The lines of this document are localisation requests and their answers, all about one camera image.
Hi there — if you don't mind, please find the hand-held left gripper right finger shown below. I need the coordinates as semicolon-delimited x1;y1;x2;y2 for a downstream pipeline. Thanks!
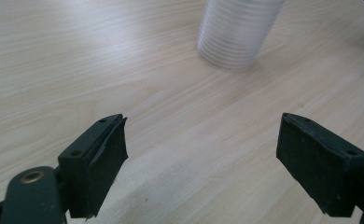
275;112;364;218

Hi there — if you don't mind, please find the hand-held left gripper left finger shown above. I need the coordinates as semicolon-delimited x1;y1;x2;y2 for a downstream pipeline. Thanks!
58;113;129;219

